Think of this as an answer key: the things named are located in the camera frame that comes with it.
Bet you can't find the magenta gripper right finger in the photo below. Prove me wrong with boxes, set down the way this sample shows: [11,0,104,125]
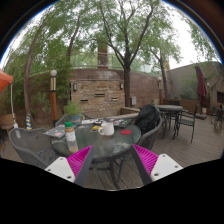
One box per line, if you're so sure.
[131,144,182,185]

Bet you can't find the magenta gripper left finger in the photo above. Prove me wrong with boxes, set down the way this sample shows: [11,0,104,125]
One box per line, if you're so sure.
[46,145,94,186]

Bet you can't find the clear bottle with green cap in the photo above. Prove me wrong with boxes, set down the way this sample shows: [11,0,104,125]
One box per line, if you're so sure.
[65,122,78,154]

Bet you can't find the grey wicker chair right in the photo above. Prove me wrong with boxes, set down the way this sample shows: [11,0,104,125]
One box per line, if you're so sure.
[137,118,162,150]

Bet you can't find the grey wicker chair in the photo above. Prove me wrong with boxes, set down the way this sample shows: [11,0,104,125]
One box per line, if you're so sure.
[137,118,162,150]
[9,128,57,169]

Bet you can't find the round glass patio table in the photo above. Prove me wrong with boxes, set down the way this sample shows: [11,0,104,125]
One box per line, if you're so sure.
[50,117,142,190]

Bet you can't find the grey laptop with stickers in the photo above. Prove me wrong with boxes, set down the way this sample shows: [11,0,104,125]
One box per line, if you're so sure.
[45,125,66,138]

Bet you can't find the grey wicker chair left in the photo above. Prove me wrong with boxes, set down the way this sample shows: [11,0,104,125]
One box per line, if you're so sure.
[9,128,57,169]

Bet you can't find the red round coaster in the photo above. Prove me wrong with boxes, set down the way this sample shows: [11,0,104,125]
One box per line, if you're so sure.
[120,130,132,135]

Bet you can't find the yellow small object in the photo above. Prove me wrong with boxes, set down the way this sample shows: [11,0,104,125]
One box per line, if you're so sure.
[92,125,101,130]

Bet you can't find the black backpack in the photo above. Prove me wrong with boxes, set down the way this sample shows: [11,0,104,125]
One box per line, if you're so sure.
[135,104,160,134]

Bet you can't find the white ceramic mug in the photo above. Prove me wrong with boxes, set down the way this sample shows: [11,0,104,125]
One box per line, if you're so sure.
[98,122,114,136]

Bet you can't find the potted green plant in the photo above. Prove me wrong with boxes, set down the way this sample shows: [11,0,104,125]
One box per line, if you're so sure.
[64,101,81,125]

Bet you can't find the open magazine on table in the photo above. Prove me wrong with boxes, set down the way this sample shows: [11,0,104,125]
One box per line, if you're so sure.
[82,118,132,128]

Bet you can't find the black metal chair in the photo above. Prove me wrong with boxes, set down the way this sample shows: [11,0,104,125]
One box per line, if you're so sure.
[173,106,198,137]

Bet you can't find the dark round table behind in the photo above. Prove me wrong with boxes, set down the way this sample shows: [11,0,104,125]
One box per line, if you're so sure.
[158,105,183,135]

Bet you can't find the closed maroon patio umbrella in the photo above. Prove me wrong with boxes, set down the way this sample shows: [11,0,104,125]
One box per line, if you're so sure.
[195,64,207,108]

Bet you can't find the orange canopy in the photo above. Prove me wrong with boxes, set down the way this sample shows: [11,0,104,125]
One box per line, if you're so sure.
[0,69,13,92]

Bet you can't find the wooden lamp post with globe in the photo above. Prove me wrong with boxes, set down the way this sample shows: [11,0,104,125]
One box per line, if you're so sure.
[50,69,58,126]

